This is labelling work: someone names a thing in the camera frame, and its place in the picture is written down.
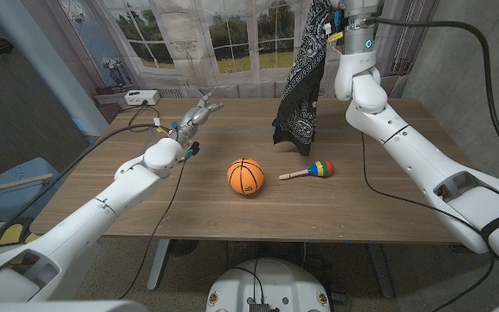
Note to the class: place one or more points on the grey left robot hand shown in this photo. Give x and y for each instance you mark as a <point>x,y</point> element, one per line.
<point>191,123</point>

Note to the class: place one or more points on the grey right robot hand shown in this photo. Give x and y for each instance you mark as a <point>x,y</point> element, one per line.
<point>358,30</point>

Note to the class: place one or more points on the orange mini basketball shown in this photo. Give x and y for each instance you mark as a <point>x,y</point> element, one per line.
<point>245,177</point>

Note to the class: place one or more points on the black paisley bandana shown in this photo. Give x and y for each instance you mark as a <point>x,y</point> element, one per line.
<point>303,86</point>

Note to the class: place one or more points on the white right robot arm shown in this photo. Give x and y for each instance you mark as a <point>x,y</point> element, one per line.
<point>418,160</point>

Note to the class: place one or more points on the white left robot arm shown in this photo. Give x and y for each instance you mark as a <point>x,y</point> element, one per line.
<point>89,221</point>

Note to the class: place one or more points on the colourful striped wooden maraca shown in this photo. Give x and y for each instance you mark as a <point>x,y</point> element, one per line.
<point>321,168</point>

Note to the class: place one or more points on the white power box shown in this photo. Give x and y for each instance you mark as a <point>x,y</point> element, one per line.
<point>141,97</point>

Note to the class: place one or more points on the printed window backdrop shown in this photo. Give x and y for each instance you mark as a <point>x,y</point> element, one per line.
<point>197,65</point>

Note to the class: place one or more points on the black ribbed round object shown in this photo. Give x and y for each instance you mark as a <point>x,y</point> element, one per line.
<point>184,247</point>

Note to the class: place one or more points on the grey table leg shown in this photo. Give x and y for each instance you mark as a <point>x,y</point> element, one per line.
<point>380,268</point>
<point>157,264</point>

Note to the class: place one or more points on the white column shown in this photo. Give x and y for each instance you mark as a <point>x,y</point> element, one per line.
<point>50,65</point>

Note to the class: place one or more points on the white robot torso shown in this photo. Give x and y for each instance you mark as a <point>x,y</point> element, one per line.
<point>271,281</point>

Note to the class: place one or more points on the blue plastic container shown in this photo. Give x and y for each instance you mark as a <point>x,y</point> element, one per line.
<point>20,199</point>

